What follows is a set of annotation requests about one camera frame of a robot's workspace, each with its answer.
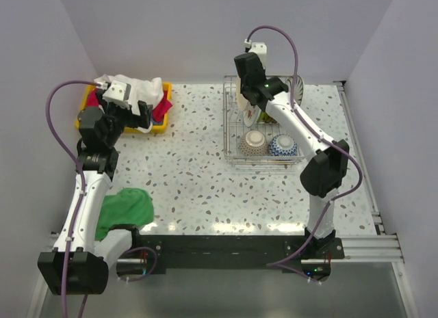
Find green cloth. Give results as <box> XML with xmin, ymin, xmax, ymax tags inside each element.
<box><xmin>94</xmin><ymin>188</ymin><xmax>154</xmax><ymax>241</ymax></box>

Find pink cloth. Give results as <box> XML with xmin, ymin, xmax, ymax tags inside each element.
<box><xmin>86</xmin><ymin>90</ymin><xmax>172</xmax><ymax>123</ymax></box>

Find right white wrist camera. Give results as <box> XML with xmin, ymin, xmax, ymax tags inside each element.
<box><xmin>244</xmin><ymin>39</ymin><xmax>268</xmax><ymax>68</ymax></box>

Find blue patterned bowl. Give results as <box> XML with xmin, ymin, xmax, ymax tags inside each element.
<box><xmin>268</xmin><ymin>134</ymin><xmax>298</xmax><ymax>157</ymax></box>

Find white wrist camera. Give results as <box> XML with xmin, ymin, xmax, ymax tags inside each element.
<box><xmin>103</xmin><ymin>81</ymin><xmax>131</xmax><ymax>109</ymax></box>
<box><xmin>244</xmin><ymin>39</ymin><xmax>268</xmax><ymax>68</ymax></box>

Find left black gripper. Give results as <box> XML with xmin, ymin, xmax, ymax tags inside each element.
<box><xmin>95</xmin><ymin>90</ymin><xmax>152</xmax><ymax>147</ymax></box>

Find wire dish rack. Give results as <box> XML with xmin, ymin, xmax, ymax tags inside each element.
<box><xmin>222</xmin><ymin>73</ymin><xmax>307</xmax><ymax>170</ymax></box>

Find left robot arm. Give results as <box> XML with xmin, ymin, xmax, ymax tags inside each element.
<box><xmin>37</xmin><ymin>99</ymin><xmax>153</xmax><ymax>295</ymax></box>

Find watermelon pattern white plate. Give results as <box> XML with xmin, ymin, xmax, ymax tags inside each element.
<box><xmin>244</xmin><ymin>105</ymin><xmax>260</xmax><ymax>128</ymax></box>

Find red patterned small dish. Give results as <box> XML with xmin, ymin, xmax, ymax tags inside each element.
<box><xmin>239</xmin><ymin>130</ymin><xmax>268</xmax><ymax>157</ymax></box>

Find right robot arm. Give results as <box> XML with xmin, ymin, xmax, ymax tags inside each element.
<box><xmin>234</xmin><ymin>53</ymin><xmax>350</xmax><ymax>259</ymax></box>

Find white towel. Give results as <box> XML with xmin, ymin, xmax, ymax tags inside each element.
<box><xmin>94</xmin><ymin>75</ymin><xmax>164</xmax><ymax>133</ymax></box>

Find lime green plate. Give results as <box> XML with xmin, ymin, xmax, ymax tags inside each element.
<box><xmin>257</xmin><ymin>111</ymin><xmax>266</xmax><ymax>123</ymax></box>

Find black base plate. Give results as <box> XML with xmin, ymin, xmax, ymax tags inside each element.
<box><xmin>116</xmin><ymin>231</ymin><xmax>345</xmax><ymax>278</ymax></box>

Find yellow patterned plate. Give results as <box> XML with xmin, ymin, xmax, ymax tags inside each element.
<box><xmin>263</xmin><ymin>113</ymin><xmax>277</xmax><ymax>124</ymax></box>

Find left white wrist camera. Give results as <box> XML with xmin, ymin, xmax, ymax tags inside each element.
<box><xmin>103</xmin><ymin>81</ymin><xmax>131</xmax><ymax>109</ymax></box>

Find blue striped white plate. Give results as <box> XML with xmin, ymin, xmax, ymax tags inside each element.
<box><xmin>286</xmin><ymin>75</ymin><xmax>305</xmax><ymax>106</ymax></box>

